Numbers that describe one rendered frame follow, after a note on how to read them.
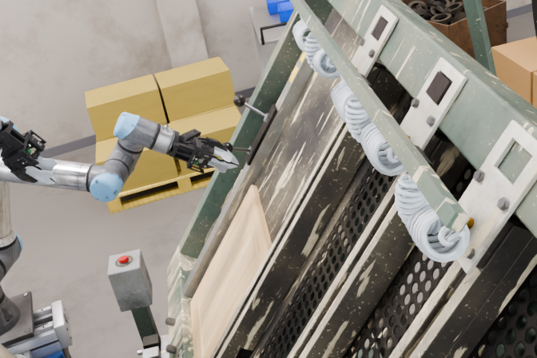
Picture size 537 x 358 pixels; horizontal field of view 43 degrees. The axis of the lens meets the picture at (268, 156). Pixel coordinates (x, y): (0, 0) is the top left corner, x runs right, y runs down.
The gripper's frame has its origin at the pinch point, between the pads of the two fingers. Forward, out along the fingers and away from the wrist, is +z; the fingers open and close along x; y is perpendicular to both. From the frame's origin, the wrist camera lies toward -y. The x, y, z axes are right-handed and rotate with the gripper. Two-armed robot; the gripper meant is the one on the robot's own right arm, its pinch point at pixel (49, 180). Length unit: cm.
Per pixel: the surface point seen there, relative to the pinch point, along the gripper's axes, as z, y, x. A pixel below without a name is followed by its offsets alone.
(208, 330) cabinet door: 64, 5, -14
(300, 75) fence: 35, 53, 43
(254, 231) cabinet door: 49, 30, 4
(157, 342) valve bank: 79, -29, -5
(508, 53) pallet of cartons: 265, 78, 265
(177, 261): 77, -24, 25
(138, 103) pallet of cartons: 143, -147, 225
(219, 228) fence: 60, 8, 19
